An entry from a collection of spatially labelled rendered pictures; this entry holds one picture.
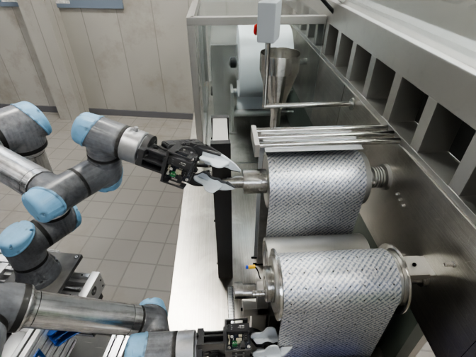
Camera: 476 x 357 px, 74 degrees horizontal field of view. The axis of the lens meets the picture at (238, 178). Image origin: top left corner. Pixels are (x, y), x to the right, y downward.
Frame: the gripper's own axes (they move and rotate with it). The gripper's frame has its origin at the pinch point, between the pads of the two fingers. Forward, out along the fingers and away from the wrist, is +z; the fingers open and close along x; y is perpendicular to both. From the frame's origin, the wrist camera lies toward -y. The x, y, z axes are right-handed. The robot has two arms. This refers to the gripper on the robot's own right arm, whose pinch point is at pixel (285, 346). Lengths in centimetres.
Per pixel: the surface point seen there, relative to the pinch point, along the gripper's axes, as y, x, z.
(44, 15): 12, 344, -195
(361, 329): 6.7, -0.3, 16.1
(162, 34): -8, 345, -75
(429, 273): 19.8, 3.8, 28.7
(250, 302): 4.5, 8.7, -7.5
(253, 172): 27.5, 30.7, -5.1
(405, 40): 56, 42, 31
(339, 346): -0.6, -0.2, 12.6
